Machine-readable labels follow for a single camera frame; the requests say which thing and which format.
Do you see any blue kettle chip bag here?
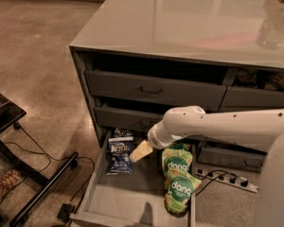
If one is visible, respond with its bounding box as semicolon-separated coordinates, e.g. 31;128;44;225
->
107;136;133;175

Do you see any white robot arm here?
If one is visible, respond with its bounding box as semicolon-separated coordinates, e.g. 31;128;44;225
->
130;106;284;227

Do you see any grey middle left drawer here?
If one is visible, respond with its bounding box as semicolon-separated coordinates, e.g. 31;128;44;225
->
94;107;163;131

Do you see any grey drawer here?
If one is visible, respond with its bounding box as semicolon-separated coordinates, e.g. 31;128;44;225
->
220;87;284;112
198;148;265;172
94;107;163;131
84;70;226;111

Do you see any rear green dang bag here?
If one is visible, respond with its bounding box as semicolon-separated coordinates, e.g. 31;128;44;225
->
162;143;193;190

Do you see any green dang bag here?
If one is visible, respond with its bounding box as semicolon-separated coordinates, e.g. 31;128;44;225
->
162;143;193;190
164;168;202;217

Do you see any open bottom left drawer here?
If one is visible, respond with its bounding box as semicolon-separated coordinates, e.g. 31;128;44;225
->
70;132;195;227

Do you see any front green dang bag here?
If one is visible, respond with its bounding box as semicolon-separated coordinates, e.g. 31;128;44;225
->
164;168;202;217

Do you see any grey top left drawer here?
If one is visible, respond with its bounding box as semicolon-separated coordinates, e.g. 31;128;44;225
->
84;70;226;111

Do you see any grey bottom right drawer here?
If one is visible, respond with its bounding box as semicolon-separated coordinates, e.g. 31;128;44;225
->
198;148;265;172

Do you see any grey drawer cabinet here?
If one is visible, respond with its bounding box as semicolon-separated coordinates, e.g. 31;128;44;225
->
70;0;284;227

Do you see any grey top right drawer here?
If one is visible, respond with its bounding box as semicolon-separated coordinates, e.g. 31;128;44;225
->
220;87;284;112

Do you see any black power adapter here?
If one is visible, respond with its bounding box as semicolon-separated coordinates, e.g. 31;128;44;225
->
57;203;75;221

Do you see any white power strip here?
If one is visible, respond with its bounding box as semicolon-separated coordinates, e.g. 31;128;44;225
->
196;168;258;194

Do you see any black cart stand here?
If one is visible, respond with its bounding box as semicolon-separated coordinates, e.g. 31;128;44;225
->
0;94;79;227

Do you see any brown shoe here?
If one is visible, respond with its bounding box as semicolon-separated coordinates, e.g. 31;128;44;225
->
0;169;24;203

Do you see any black floor cable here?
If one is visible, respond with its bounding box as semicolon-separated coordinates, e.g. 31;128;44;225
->
3;123;96;206

